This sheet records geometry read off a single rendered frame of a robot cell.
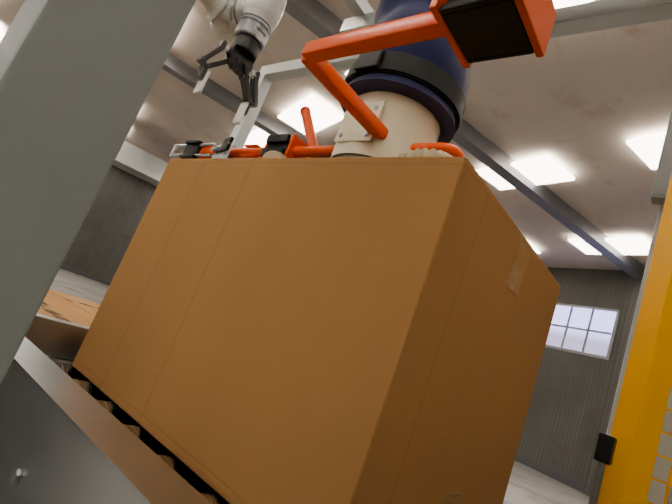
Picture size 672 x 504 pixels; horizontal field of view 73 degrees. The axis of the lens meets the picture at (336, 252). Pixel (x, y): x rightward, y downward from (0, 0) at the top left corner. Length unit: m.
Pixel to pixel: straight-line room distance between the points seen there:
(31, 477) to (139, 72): 0.37
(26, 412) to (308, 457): 0.28
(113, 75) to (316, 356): 0.31
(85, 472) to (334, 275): 0.28
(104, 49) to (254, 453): 0.39
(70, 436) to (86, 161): 0.27
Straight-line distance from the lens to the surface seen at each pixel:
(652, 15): 3.43
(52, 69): 0.27
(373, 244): 0.48
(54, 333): 0.92
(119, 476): 0.40
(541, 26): 0.50
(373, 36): 0.57
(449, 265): 0.46
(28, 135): 0.27
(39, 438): 0.53
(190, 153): 1.27
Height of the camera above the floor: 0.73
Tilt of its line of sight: 11 degrees up
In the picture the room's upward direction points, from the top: 21 degrees clockwise
